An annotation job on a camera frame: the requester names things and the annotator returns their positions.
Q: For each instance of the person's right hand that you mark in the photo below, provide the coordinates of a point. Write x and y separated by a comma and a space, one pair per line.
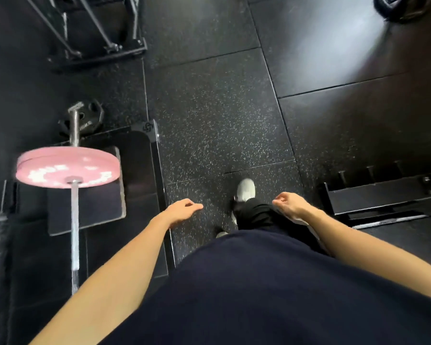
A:
294, 205

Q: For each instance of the person's left hand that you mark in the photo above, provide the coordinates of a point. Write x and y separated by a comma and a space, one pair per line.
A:
181, 211

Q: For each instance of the person's right fingers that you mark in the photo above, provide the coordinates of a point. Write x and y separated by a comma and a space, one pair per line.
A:
281, 202

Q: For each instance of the person's left fingers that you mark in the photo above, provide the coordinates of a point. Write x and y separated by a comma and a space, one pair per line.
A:
195, 207

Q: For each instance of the person's left forearm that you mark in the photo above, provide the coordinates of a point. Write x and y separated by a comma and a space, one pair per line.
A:
118, 280

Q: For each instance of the person's right forearm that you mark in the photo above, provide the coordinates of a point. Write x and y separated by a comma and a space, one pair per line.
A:
373, 255

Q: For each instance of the black trousers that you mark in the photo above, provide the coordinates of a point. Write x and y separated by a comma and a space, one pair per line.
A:
255, 215

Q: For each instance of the white shoe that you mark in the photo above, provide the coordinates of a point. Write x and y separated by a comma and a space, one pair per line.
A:
221, 234
245, 190

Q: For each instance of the navy blue shirt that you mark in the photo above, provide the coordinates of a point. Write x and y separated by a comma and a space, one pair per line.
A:
273, 298

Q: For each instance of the black plate storage rack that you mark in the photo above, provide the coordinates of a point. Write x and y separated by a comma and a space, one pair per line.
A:
377, 201

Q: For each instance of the steel barbell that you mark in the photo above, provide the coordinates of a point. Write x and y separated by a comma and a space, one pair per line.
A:
74, 226

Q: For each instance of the black weight plate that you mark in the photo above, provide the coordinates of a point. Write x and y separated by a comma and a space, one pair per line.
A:
91, 116

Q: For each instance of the pink weight plate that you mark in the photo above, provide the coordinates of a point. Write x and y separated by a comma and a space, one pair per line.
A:
57, 165

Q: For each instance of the black round weight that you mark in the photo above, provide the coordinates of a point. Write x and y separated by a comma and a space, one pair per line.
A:
398, 7

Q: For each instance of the black platform edge frame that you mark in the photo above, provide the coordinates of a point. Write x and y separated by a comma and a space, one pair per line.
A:
158, 168

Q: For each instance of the black metal base plate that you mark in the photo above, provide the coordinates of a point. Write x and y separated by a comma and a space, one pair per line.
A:
97, 208

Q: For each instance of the black metal rack frame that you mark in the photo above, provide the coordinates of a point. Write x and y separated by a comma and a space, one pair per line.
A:
104, 50

